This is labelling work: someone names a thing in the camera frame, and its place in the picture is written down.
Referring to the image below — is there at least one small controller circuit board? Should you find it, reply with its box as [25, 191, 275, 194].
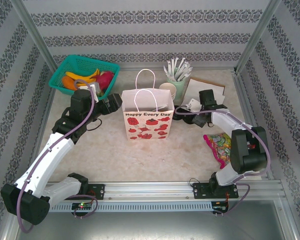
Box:
[71, 202, 93, 210]
[211, 201, 230, 213]

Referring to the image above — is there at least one colourful candy bag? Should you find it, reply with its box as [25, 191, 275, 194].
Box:
[202, 133, 235, 170]

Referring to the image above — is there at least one pink toy dragon fruit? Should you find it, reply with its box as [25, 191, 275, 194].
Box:
[94, 70, 115, 97]

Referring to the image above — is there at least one red and white paper bag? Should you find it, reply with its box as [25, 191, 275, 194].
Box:
[121, 69, 175, 141]

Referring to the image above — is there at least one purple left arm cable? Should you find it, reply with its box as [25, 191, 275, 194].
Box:
[16, 79, 99, 234]

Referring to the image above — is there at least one long aluminium base rail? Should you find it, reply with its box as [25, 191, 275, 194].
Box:
[13, 181, 287, 201]

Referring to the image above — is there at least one yellow toy banana bunch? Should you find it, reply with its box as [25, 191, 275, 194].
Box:
[65, 68, 101, 87]

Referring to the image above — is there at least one brown cardboard napkin box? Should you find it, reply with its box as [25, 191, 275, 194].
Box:
[181, 76, 226, 108]

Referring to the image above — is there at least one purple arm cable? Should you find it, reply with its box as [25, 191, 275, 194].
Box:
[16, 79, 99, 234]
[173, 106, 271, 217]

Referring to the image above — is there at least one stack of paper cups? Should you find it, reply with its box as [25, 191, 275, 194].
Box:
[158, 82, 177, 100]

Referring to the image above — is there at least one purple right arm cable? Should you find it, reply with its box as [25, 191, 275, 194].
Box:
[173, 106, 271, 217]

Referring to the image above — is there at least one aluminium side rail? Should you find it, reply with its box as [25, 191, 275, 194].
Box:
[24, 72, 56, 183]
[231, 69, 275, 181]

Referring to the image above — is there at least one slotted grey cable duct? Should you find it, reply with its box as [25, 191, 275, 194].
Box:
[23, 201, 213, 213]

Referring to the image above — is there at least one aluminium frame post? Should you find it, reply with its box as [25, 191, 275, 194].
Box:
[234, 0, 283, 75]
[9, 0, 58, 73]

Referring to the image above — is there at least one teal plastic basket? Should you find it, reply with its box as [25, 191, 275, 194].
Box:
[48, 54, 121, 103]

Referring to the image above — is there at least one white paper napkin stack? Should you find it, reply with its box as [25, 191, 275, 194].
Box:
[182, 78, 226, 108]

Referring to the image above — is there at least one pale green mug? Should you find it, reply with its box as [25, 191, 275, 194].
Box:
[166, 74, 188, 98]

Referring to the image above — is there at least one orange toy mango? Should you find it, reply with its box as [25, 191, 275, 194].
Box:
[61, 75, 77, 90]

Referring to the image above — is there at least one grey metal panel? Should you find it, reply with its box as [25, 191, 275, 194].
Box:
[14, 199, 295, 240]

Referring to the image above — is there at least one thin black camera cable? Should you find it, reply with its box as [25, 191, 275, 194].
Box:
[86, 117, 103, 132]

